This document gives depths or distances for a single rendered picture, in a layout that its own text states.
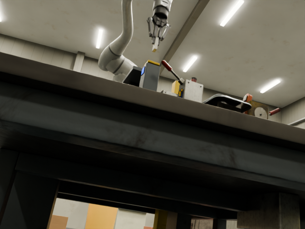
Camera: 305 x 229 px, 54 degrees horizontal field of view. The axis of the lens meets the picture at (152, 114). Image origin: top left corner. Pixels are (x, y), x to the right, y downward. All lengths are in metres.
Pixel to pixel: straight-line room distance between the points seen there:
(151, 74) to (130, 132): 0.78
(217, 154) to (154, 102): 0.19
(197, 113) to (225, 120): 0.07
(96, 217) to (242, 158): 4.11
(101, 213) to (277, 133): 4.13
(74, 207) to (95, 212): 7.11
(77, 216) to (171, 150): 11.23
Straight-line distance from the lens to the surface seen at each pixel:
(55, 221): 4.36
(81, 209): 11.83
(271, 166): 0.75
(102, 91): 0.60
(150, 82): 1.36
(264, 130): 0.71
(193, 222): 9.20
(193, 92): 1.32
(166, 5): 1.61
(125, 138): 0.62
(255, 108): 1.48
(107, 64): 1.95
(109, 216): 4.74
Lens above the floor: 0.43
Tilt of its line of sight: 21 degrees up
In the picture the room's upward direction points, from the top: 9 degrees clockwise
